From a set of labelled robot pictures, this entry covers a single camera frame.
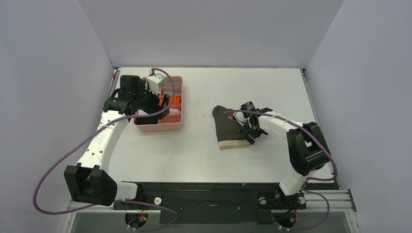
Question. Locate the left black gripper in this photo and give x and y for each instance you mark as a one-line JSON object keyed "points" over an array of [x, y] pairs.
{"points": [[156, 108]]}

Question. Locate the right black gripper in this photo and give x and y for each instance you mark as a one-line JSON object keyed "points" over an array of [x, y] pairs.
{"points": [[250, 129]]}

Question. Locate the olive underwear beige waistband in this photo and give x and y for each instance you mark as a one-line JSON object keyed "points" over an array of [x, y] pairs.
{"points": [[226, 129]]}

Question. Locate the pink divided organizer tray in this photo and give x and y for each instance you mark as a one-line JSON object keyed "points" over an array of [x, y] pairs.
{"points": [[168, 123]]}

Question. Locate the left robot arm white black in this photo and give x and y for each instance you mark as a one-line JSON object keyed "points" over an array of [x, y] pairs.
{"points": [[88, 181]]}

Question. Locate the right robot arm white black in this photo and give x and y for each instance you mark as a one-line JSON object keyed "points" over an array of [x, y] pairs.
{"points": [[307, 147]]}

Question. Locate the pink rolled underwear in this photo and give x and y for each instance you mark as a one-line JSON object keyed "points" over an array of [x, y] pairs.
{"points": [[174, 112]]}

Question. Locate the orange rolled underwear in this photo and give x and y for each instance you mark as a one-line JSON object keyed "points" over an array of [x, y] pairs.
{"points": [[175, 101]]}

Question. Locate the grey striped rolled underwear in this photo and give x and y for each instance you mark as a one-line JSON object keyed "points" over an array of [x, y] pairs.
{"points": [[169, 84]]}

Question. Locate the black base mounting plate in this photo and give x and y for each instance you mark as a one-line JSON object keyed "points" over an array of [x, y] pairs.
{"points": [[213, 203]]}

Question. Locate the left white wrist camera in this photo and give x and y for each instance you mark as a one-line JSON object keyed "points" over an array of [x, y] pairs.
{"points": [[154, 83]]}

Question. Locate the aluminium frame rail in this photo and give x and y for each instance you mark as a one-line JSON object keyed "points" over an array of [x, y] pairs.
{"points": [[326, 211]]}

